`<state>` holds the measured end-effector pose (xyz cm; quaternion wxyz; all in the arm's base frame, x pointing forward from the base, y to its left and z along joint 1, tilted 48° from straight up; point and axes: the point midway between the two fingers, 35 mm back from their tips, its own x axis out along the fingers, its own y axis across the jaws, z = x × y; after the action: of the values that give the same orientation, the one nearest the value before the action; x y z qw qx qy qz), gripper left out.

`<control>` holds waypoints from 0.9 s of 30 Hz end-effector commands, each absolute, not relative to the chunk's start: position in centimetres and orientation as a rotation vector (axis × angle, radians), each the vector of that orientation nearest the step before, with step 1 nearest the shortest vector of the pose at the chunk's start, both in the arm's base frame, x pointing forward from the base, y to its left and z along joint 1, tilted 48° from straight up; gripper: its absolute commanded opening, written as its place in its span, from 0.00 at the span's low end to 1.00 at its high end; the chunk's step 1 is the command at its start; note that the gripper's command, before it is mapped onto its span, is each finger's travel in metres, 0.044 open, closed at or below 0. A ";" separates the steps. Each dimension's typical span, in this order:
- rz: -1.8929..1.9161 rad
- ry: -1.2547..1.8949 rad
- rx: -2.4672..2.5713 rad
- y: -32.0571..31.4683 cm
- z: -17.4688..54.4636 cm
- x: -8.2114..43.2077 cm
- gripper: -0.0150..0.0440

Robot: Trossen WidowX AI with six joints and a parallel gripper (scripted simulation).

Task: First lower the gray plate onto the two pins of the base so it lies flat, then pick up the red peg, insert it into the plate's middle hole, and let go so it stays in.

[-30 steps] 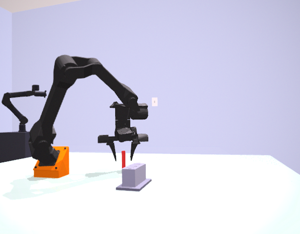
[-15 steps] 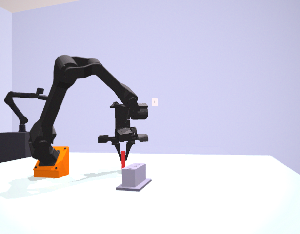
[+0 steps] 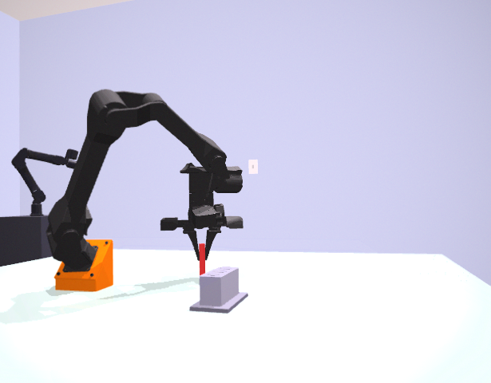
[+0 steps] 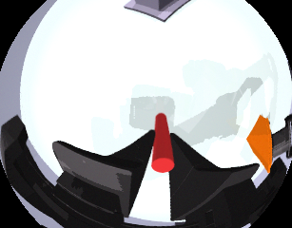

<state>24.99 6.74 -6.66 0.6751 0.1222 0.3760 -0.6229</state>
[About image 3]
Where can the red peg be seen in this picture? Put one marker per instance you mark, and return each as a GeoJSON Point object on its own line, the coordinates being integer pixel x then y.
{"type": "Point", "coordinates": [202, 258]}

